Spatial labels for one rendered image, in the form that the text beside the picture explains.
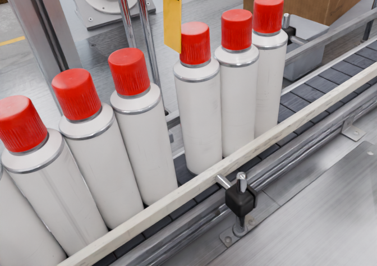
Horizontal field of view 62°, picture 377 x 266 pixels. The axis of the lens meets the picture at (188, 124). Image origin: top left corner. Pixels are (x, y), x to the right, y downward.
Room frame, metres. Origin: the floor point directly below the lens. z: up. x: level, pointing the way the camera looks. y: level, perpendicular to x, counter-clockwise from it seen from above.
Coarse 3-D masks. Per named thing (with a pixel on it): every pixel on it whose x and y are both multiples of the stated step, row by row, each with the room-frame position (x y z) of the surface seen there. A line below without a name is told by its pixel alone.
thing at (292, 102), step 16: (368, 48) 0.56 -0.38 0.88; (336, 64) 0.52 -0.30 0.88; (352, 64) 0.51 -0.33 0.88; (368, 64) 0.50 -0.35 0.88; (320, 80) 0.47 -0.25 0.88; (336, 80) 0.46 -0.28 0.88; (288, 96) 0.43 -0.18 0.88; (304, 96) 0.43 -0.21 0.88; (320, 96) 0.42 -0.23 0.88; (352, 96) 0.41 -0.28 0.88; (288, 112) 0.39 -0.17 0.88; (304, 128) 0.35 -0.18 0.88; (176, 160) 0.31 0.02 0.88; (256, 160) 0.30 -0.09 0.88; (176, 176) 0.28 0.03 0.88; (192, 176) 0.28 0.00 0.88; (208, 192) 0.25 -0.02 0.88; (160, 224) 0.21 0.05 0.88; (144, 240) 0.20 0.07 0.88; (112, 256) 0.18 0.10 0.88
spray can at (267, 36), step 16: (256, 0) 0.35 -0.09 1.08; (272, 0) 0.35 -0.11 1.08; (256, 16) 0.34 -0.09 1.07; (272, 16) 0.33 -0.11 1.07; (256, 32) 0.34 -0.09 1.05; (272, 32) 0.33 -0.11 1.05; (272, 48) 0.33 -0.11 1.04; (272, 64) 0.33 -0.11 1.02; (272, 80) 0.33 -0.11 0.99; (256, 96) 0.33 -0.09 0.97; (272, 96) 0.33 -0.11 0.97; (256, 112) 0.33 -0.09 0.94; (272, 112) 0.33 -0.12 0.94; (256, 128) 0.33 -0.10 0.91
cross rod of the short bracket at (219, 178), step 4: (216, 176) 0.25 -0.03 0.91; (220, 176) 0.25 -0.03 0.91; (216, 180) 0.25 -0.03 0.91; (220, 180) 0.24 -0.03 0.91; (224, 180) 0.24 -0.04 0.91; (220, 184) 0.24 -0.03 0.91; (224, 184) 0.24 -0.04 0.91; (228, 184) 0.24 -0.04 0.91; (232, 184) 0.24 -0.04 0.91; (224, 188) 0.23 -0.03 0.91
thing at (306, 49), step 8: (376, 8) 0.56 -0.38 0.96; (360, 16) 0.54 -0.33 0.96; (368, 16) 0.54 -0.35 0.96; (376, 16) 0.55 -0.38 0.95; (344, 24) 0.51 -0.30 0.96; (352, 24) 0.51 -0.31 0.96; (360, 24) 0.52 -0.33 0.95; (328, 32) 0.49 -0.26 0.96; (336, 32) 0.49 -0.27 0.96; (344, 32) 0.50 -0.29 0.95; (312, 40) 0.47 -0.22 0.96; (320, 40) 0.47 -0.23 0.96; (328, 40) 0.48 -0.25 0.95; (304, 48) 0.45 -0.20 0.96; (312, 48) 0.45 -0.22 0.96; (288, 56) 0.43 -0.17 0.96; (296, 56) 0.43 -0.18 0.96; (304, 56) 0.44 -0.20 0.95; (288, 64) 0.43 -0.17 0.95; (176, 112) 0.32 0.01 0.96; (168, 120) 0.31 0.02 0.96; (176, 120) 0.31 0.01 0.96; (168, 128) 0.31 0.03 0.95
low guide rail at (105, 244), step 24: (360, 72) 0.43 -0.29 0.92; (336, 96) 0.38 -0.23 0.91; (288, 120) 0.33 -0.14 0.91; (264, 144) 0.30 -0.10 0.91; (216, 168) 0.26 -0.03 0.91; (192, 192) 0.23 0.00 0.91; (144, 216) 0.20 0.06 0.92; (96, 240) 0.18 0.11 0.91; (120, 240) 0.18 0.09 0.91; (72, 264) 0.16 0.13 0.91
